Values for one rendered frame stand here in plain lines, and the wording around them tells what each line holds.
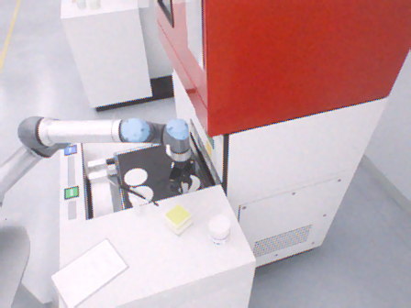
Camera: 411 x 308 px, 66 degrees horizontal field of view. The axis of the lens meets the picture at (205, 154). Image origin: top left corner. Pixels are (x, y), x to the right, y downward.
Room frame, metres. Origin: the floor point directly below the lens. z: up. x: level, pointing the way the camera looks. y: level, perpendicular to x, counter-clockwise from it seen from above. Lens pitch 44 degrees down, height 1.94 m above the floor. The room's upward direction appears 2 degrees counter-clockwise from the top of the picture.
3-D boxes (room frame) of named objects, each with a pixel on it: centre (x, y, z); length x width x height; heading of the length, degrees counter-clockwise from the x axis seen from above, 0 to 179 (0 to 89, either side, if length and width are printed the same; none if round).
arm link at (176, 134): (0.84, 0.10, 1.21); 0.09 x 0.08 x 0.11; 78
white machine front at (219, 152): (1.21, 0.05, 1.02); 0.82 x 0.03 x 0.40; 17
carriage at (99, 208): (0.87, 0.46, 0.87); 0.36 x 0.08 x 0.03; 17
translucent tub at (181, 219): (0.63, 0.10, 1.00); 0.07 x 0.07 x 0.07; 44
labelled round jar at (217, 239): (0.57, -0.04, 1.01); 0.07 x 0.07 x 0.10
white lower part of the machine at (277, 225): (1.31, -0.28, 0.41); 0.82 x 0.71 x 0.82; 17
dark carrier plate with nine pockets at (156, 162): (0.96, 0.21, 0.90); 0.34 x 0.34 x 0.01; 17
